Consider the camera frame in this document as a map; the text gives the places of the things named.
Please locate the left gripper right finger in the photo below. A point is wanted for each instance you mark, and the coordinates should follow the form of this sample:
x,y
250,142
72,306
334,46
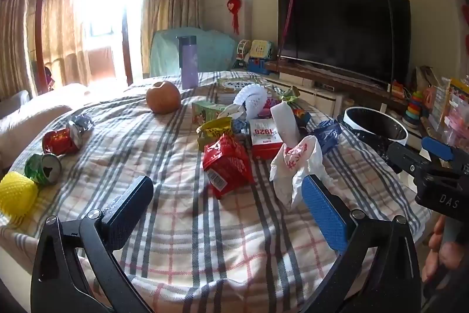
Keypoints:
x,y
376,269

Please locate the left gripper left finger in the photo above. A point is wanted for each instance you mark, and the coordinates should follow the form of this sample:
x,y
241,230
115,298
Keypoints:
x,y
58,282

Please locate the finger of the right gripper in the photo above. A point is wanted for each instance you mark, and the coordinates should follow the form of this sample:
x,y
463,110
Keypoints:
x,y
437,148

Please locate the white plastic bag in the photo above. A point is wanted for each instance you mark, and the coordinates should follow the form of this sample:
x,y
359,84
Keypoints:
x,y
291,165

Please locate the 1928 milk carton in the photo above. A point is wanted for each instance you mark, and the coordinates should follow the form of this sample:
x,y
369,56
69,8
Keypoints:
x,y
265,139

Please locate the red snack bag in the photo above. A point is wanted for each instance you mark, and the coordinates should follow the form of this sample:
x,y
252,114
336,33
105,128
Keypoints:
x,y
227,165

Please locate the white foam fruit net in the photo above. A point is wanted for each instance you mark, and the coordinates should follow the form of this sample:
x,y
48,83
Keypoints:
x,y
253,97

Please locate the green drink carton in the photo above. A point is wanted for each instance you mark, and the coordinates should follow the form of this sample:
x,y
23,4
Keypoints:
x,y
204,111

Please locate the white black trash bin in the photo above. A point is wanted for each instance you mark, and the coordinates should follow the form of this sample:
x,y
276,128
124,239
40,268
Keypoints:
x,y
374,128

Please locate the person's right hand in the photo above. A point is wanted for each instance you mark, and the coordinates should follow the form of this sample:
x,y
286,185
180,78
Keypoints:
x,y
448,254

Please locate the yellow foam fruit net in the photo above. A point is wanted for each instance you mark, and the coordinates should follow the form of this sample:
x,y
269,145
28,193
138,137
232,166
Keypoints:
x,y
17,195

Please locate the blue crumpled bag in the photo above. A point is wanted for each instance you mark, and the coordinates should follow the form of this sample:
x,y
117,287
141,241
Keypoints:
x,y
327,133

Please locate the green crushed can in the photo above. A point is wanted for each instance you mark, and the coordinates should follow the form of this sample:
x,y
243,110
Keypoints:
x,y
43,169

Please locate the black television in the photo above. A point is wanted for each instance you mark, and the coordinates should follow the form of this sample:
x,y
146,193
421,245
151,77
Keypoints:
x,y
365,39

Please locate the red crushed can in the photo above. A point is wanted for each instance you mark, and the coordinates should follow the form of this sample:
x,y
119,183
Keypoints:
x,y
64,141

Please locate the white tv cabinet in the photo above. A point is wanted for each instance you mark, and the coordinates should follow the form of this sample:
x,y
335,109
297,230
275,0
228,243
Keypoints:
x,y
329,102

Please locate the plaid blanket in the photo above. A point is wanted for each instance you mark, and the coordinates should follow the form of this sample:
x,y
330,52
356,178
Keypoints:
x,y
190,252

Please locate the toy telephone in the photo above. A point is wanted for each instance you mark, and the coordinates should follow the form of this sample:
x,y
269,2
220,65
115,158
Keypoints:
x,y
261,49

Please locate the yellow snack bag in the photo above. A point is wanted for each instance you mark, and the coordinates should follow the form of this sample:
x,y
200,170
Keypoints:
x,y
212,130

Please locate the apple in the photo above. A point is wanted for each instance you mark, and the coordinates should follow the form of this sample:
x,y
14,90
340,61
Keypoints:
x,y
163,97

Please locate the children's book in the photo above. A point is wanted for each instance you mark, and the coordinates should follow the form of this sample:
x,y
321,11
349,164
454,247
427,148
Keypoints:
x,y
233,86

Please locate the teal covered chair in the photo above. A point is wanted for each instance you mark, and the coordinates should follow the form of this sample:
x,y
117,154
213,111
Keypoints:
x,y
215,51

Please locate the purple water bottle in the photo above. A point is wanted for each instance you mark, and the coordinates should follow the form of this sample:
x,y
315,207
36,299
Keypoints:
x,y
188,61

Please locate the rainbow stacking ring toy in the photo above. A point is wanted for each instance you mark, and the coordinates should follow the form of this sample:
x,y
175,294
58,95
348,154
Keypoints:
x,y
412,115

